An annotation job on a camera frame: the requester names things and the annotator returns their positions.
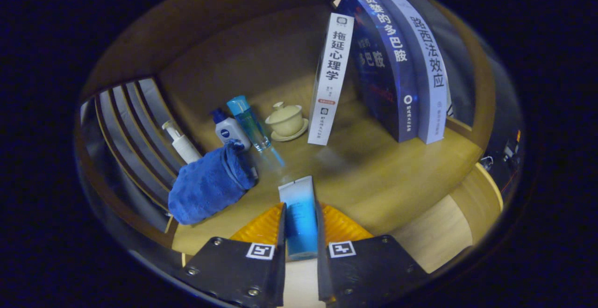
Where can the white bottle with blue cap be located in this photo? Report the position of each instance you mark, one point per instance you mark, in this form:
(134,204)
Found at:
(229,132)

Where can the rolled blue towel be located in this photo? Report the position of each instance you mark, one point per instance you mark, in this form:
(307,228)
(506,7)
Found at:
(205,186)

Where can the clear blue bottle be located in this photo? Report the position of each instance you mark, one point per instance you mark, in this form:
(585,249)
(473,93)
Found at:
(250,123)

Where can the cream lidded teacup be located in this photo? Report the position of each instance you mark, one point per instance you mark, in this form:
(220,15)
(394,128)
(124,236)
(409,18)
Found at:
(286,120)

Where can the wooden cabinet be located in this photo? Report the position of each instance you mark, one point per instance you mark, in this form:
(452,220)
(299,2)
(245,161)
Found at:
(224,55)

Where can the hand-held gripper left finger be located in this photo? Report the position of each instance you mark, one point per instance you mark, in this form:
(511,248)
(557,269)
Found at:
(280,261)

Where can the dark blue book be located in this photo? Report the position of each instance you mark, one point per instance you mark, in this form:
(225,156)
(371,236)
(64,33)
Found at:
(387,74)

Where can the wooden countertop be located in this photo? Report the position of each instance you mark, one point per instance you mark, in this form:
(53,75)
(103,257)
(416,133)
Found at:
(373,177)

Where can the blue squeeze tube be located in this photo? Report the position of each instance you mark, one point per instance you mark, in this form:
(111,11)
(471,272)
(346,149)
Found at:
(299,214)

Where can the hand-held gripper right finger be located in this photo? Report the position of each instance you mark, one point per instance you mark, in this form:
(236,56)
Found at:
(322,261)

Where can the white book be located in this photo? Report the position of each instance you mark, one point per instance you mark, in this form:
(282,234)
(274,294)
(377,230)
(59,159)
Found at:
(331,79)

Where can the light purple book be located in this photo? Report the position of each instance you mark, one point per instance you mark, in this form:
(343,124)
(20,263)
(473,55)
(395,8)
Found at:
(430,74)

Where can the white pump bottle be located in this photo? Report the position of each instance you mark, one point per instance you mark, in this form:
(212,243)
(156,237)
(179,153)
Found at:
(184,148)

